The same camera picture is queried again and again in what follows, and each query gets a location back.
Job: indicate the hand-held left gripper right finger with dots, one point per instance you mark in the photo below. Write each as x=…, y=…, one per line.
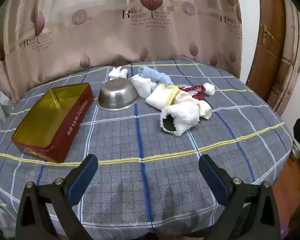
x=212, y=177

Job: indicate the light blue fluffy towel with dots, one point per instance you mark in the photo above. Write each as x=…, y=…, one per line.
x=152, y=74

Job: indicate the stainless steel bowl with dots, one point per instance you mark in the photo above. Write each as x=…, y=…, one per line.
x=117, y=92

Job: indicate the cream garment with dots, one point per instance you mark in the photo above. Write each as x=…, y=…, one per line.
x=202, y=110

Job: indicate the small white socks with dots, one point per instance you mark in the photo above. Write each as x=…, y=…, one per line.
x=118, y=73

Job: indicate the beige leaf print curtain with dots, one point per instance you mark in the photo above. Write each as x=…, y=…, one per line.
x=115, y=30

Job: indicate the red and white garment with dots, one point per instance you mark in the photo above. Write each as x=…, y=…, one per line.
x=209, y=89

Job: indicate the grey plaid bed sheet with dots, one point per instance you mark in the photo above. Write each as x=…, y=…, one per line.
x=145, y=180

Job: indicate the white cloth with yellow trim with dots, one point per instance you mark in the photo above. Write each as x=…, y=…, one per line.
x=160, y=96

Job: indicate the brown wooden door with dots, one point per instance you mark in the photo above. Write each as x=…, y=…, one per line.
x=265, y=67

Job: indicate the red tin box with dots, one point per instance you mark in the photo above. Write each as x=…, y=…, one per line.
x=52, y=110

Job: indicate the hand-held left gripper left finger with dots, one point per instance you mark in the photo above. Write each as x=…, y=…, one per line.
x=82, y=177

